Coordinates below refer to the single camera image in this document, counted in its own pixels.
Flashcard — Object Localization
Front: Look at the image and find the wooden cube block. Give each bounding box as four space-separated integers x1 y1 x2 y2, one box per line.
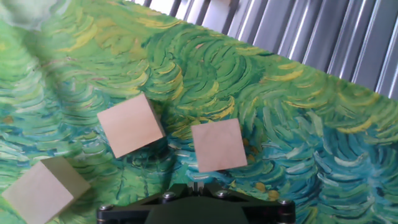
190 118 249 174
96 93 166 159
1 155 91 224

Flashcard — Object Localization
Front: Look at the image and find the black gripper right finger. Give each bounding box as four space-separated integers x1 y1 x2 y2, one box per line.
195 182 296 224

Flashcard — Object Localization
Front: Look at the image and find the green blue painted cloth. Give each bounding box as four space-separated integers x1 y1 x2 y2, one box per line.
0 0 398 224

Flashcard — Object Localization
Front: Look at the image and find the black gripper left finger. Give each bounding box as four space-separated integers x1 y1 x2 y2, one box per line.
96 182 197 224

